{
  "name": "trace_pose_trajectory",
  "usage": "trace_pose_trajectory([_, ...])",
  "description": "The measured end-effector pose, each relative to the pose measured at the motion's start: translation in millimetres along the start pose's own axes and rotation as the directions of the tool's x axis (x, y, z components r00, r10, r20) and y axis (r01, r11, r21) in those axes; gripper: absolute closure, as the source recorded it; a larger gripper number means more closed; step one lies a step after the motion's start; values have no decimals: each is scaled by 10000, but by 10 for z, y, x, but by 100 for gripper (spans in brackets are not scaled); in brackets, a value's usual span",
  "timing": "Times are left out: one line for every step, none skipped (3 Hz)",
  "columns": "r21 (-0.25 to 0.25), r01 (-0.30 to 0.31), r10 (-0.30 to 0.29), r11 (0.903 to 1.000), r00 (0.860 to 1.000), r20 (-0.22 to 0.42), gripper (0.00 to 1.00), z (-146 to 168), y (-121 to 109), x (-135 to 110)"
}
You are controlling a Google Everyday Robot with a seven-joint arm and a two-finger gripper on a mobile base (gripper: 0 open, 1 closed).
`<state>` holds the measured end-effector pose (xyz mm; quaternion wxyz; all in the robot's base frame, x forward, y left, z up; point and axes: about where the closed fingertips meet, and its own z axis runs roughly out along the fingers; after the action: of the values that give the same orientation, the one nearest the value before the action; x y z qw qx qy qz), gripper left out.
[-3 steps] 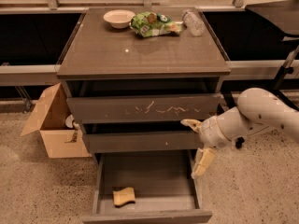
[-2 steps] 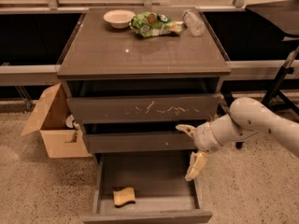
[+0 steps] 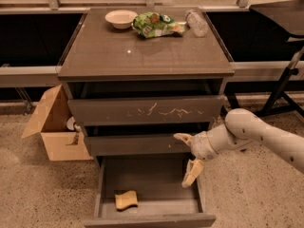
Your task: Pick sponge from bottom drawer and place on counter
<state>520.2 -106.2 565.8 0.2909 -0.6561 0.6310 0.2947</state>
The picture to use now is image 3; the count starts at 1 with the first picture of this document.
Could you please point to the dark grey drawer cabinet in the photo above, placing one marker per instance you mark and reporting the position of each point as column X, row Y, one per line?
column 107, row 63

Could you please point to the white cup in box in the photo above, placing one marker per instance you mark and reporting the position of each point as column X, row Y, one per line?
column 70, row 124

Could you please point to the open bottom grey drawer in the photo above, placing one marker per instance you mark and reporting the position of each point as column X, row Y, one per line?
column 162, row 201

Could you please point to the clear plastic bottle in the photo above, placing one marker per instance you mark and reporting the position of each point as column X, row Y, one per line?
column 196, row 22

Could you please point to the open cardboard box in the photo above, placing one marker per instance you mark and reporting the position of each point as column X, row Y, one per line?
column 49, row 120

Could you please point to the green chip bag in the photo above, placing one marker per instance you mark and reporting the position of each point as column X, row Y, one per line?
column 154, row 24

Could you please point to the top grey drawer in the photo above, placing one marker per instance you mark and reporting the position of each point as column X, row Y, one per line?
column 163, row 110

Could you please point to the white paper bowl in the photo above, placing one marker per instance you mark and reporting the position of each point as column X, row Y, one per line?
column 120, row 18

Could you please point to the middle grey drawer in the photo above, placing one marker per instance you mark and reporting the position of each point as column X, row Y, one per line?
column 134, row 145

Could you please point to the yellow sponge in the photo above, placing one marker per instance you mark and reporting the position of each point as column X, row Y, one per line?
column 126, row 200

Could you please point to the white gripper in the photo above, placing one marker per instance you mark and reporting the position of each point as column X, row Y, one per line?
column 201, row 146

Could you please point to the black folding stand table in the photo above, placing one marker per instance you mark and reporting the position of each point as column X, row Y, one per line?
column 289, row 16

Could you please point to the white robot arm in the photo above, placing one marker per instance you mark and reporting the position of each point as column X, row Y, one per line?
column 240, row 127

